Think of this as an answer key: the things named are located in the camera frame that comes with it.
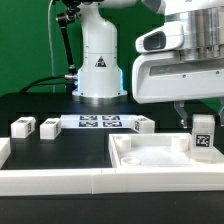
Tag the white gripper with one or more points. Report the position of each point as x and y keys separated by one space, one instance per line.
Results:
x=162 y=77

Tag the white square table top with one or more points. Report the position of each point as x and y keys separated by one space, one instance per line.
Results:
x=156 y=150

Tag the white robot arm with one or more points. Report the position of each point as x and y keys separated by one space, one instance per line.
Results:
x=100 y=79

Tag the white U-shaped obstacle fence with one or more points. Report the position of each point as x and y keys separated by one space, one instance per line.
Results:
x=111 y=180

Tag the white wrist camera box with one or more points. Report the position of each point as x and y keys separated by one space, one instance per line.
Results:
x=170 y=36

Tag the white marker base plate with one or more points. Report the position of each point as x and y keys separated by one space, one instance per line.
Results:
x=95 y=121

